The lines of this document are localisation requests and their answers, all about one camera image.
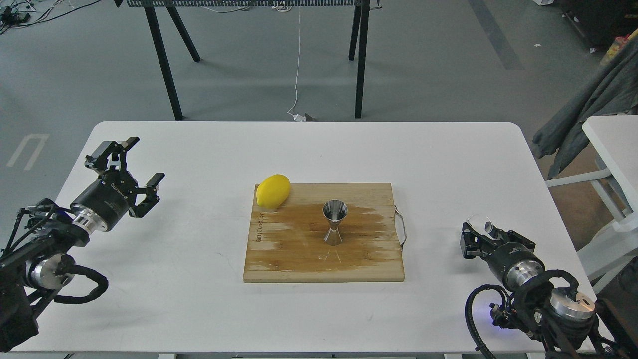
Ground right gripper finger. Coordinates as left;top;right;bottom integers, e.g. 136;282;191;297
484;224;536;252
461;222;494;259

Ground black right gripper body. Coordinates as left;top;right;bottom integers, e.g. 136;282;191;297
481;239;545;292

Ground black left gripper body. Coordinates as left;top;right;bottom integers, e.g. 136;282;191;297
71;172;138;232

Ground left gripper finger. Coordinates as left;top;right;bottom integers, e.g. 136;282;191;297
129;173;165;218
85;137;140;177

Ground steel double jigger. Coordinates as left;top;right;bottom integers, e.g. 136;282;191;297
322;199;348;246

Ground small clear glass cup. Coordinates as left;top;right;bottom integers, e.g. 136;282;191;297
466;214;493;235

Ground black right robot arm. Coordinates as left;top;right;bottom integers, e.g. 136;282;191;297
460;220;637;359

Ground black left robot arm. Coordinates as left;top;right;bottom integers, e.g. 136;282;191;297
0;137;164;352

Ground yellow lemon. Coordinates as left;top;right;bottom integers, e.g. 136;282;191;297
256;174;290;209

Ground wooden cutting board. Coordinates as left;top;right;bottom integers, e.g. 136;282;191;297
242;182;405;283

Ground white side table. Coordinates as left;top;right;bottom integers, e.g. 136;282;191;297
545;115;638;286

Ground grey jacket on chair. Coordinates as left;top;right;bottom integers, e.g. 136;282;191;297
532;38;638;180

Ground black floor cables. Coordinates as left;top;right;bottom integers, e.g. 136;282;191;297
0;0;100;35

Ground white hanging cable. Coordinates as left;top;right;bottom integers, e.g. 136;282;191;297
286;7;307;121

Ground black metal frame table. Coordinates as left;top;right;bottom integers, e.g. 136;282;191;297
115;0;383;121

